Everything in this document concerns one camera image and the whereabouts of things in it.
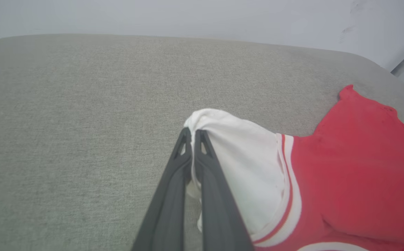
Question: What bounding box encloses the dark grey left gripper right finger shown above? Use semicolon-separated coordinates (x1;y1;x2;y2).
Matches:
194;129;255;251

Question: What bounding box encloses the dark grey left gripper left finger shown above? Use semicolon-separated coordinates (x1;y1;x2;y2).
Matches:
131;127;192;251

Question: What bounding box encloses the red and white garment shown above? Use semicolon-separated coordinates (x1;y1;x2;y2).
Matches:
184;84;404;251

